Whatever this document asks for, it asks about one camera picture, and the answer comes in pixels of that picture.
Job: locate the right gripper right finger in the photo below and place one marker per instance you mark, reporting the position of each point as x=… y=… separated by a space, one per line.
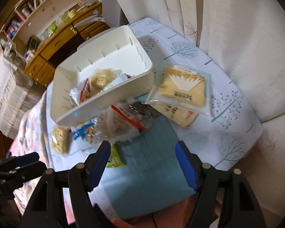
x=240 y=207

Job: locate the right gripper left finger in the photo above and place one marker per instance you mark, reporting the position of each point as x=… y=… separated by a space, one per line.
x=46 y=206

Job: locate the mixed nuts clear packet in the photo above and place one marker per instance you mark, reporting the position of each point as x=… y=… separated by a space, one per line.
x=93 y=135

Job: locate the white grey snack packet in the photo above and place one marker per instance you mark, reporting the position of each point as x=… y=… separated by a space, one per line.
x=80 y=93

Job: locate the wooden desk with drawers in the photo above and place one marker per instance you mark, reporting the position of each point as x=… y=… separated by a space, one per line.
x=64 y=42

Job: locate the yellow cake clear package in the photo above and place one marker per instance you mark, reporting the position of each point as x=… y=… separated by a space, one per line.
x=181 y=86

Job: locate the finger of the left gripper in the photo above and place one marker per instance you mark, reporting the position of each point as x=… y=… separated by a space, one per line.
x=22 y=160

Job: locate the blue white snack packet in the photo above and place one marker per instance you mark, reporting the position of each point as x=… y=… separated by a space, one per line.
x=80 y=130

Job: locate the green snack packet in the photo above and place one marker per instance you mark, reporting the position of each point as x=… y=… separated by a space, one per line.
x=115 y=157

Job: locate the clear bag of crackers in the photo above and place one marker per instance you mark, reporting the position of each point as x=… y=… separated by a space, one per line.
x=60 y=137

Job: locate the white floral curtain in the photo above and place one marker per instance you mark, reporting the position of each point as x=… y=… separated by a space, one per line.
x=246 y=38

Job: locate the grey office chair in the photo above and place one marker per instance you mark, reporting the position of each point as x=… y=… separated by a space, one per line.
x=112 y=15

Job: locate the floral pastel blanket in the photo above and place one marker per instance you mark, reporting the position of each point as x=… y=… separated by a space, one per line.
x=32 y=137

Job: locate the white plastic storage bin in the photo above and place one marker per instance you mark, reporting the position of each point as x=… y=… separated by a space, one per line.
x=118 y=49

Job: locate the beige printed snack packet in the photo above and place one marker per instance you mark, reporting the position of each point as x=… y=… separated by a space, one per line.
x=180 y=116

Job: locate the lace-covered piano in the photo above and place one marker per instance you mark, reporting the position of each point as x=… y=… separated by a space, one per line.
x=18 y=94

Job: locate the teal striped placemat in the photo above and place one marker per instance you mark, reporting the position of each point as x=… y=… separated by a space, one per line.
x=151 y=178

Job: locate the large clear printed snack bag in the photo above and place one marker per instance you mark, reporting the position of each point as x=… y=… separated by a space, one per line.
x=125 y=120

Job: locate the wooden bookshelf hutch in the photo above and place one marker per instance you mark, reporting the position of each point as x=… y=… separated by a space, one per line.
x=21 y=19

